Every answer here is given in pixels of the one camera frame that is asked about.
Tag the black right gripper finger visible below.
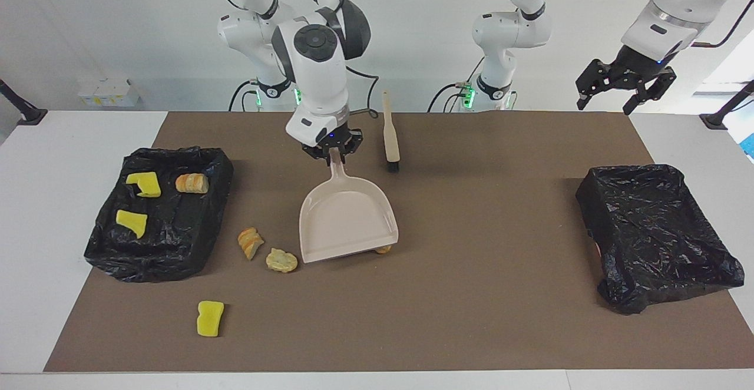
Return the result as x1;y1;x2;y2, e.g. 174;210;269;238
340;132;364;158
302;144;332;166

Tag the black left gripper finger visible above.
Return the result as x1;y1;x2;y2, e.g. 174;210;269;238
576;59;619;111
623;71;677;115

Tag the beige handled black bristle brush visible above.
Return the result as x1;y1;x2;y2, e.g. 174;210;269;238
382;90;401;173

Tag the beige plastic dustpan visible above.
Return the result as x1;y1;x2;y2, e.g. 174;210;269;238
299;147;399;264

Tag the pale pastry piece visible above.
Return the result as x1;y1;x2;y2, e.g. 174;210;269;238
266;248;299;273

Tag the orange striped croissant piece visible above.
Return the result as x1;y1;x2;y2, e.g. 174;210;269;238
237;227;265;261

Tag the pale striped bread roll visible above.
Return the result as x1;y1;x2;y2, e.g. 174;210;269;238
176;173;210;194

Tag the notched yellow sponge piece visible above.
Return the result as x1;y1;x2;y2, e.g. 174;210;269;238
125;171;161;198

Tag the plain yellow sponge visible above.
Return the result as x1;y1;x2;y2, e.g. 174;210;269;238
196;300;225;338

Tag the small yellow green sponge piece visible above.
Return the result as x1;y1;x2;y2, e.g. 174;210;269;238
115;210;148;239

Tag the black bag lined trash bin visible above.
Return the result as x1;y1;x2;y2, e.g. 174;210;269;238
84;146;234;283
576;164;745;315

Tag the black clamp stand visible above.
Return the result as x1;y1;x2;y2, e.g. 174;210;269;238
0;78;48;126
699;80;754;130

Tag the brown table mat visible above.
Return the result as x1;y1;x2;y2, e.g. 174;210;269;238
44;111;754;373

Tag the black base power cable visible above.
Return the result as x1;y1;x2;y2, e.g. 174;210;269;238
428;57;487;113
229;80;261;112

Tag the white wall box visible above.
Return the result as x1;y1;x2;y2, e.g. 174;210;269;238
77;78;141;108

